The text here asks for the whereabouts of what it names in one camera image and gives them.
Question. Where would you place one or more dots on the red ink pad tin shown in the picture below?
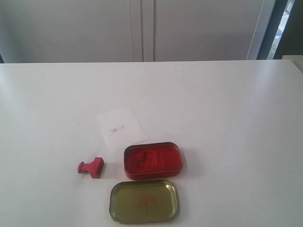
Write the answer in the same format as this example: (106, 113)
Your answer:
(152, 161)

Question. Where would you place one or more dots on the red rubber stamp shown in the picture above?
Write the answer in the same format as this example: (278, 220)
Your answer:
(93, 168)

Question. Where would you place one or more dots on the white paper sheet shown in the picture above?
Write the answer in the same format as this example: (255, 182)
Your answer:
(121, 128)

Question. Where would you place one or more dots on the gold tin lid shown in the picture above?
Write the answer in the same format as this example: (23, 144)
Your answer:
(136, 202)

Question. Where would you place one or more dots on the white cabinet doors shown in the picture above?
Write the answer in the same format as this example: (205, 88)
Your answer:
(132, 30)

